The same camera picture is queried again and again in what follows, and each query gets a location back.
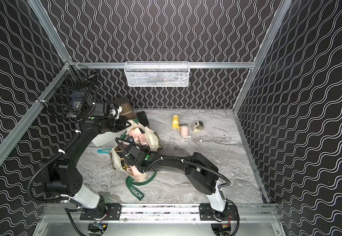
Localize cream tote bag green handles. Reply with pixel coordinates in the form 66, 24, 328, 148
110, 119, 161, 201

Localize pink pencil sharpener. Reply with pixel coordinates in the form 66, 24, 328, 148
179, 124, 191, 139

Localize gold square pencil sharpener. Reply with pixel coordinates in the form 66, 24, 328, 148
192, 121, 204, 133

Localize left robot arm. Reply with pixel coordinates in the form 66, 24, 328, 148
26, 102, 130, 218

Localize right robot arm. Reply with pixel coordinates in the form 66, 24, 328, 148
119, 142, 231, 214

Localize white brown storage box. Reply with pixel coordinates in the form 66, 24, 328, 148
88, 97, 136, 147

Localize pink sharpener in bag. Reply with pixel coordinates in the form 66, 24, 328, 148
129, 127, 148, 146

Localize teal utility knife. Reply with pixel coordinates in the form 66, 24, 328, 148
97, 148, 112, 153

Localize black wire basket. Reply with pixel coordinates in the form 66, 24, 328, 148
39, 64, 98, 120

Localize white wire basket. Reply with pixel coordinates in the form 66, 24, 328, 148
124, 61, 191, 87

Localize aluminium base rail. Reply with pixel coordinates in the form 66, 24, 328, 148
38, 202, 284, 223

